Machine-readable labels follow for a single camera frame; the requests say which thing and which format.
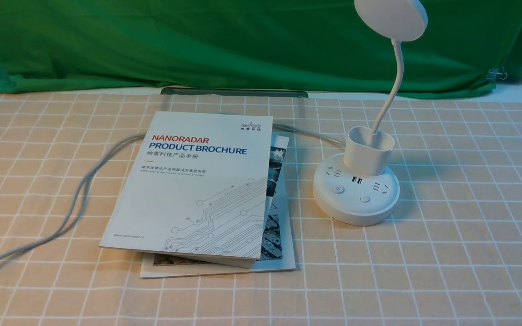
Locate white desk lamp power strip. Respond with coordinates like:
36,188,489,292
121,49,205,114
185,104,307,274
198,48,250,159
313,0,428,226

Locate white Nanoradar product brochure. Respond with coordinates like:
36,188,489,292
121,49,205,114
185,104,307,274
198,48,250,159
99,111,273,268

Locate green backdrop cloth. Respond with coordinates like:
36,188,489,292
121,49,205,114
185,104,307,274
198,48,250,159
0,0,522,99

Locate white photo booklet underneath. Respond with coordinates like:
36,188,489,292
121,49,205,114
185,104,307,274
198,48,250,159
140,133,296,279

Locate checked beige tablecloth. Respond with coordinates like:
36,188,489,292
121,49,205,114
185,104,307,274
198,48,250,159
0,93,522,326

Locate silver binder clip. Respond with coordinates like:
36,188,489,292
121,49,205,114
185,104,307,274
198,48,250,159
485,67,508,83

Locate grey power cable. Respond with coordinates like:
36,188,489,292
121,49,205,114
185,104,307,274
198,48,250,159
0,123,347,278

